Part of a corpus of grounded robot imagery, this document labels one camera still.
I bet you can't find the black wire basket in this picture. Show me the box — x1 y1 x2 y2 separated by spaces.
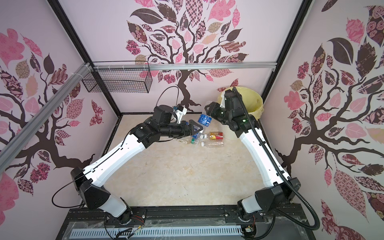
82 60 153 94

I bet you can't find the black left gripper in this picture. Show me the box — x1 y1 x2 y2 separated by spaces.
159 118 203 139

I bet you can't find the aluminium rail left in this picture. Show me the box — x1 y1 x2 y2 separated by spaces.
1 63 92 172

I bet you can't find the clear crushed bottle white cap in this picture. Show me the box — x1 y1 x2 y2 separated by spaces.
201 141 224 148

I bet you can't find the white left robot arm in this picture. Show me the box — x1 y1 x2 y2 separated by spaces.
71 117 203 218

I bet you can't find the black base frame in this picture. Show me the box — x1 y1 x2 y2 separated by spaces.
56 205 315 240

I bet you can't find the aluminium rail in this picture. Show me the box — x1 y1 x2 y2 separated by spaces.
1 63 92 172
93 62 277 71

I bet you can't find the bottle blue label white cap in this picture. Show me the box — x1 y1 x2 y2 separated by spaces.
198 101 212 127

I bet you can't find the cream bin yellow bag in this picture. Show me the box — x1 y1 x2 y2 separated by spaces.
220 87 264 141

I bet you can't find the black corrugated cable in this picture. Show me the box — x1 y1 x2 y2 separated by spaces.
232 86 321 231

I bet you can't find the red yellow label bottle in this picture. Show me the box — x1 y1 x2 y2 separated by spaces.
205 132 224 141

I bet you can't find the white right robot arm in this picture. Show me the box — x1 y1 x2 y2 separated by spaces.
205 88 301 214

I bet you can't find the aluminium rail back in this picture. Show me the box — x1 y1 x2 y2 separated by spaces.
93 62 277 71

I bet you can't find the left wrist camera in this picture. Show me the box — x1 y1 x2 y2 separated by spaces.
153 105 177 124

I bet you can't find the white vent strip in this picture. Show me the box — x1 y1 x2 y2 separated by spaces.
64 226 243 240

